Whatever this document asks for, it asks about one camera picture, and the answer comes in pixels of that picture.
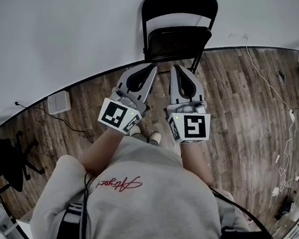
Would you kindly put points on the person's right forearm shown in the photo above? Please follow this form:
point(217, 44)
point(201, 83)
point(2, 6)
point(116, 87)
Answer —
point(196, 160)

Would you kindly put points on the small black floor object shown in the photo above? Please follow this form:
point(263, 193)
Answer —
point(282, 76)

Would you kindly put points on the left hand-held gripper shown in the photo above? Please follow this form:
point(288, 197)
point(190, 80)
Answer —
point(118, 116)

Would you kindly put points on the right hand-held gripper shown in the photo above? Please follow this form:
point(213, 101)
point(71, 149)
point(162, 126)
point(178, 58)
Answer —
point(194, 128)

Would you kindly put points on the person's grey sweatshirt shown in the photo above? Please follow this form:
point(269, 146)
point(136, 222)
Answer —
point(146, 208)

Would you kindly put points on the black folding chair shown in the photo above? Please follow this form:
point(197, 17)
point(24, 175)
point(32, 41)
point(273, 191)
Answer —
point(176, 43)

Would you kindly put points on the white square box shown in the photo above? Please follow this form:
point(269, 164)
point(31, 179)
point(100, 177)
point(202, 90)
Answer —
point(59, 103)

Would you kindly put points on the person's left shoe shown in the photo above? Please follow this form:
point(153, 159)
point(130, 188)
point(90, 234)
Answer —
point(135, 129)

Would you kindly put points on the person's left forearm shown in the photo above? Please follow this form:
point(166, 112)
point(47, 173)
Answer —
point(99, 151)

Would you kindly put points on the black office chair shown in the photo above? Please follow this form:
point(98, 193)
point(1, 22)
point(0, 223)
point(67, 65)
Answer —
point(6, 160)

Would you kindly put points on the person's right shoe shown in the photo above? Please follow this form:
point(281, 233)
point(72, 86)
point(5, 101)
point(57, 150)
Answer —
point(155, 137)

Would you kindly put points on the white power strip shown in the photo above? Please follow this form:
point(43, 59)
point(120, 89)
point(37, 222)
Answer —
point(292, 114)

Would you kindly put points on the person's shoe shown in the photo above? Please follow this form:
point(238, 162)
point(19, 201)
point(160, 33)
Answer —
point(155, 137)
point(135, 129)

